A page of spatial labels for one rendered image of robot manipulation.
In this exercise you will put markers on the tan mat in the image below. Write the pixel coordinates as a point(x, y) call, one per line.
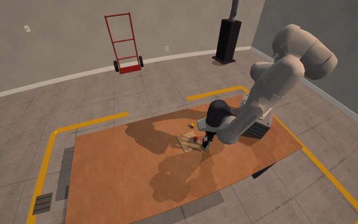
point(187, 141)

